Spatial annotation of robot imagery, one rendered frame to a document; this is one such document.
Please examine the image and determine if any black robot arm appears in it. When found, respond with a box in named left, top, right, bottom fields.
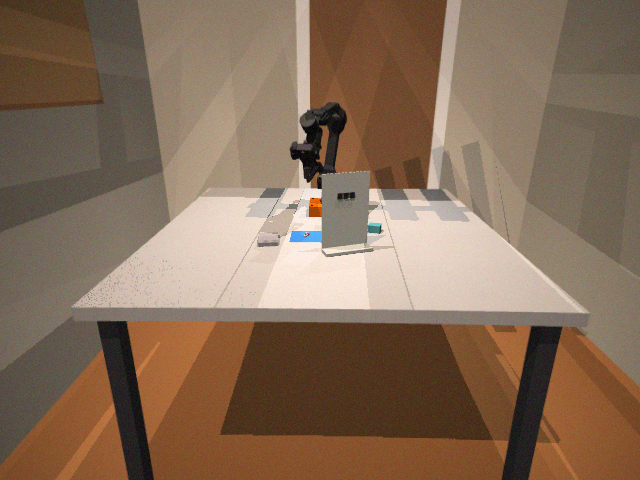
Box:
left=290, top=102, right=347, bottom=189

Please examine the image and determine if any light blue cube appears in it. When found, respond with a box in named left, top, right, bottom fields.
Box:
left=368, top=222, right=382, bottom=234

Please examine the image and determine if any blue square marking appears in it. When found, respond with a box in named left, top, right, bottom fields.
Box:
left=289, top=231, right=322, bottom=242

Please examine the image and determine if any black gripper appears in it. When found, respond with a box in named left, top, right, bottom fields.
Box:
left=295, top=138, right=324, bottom=183

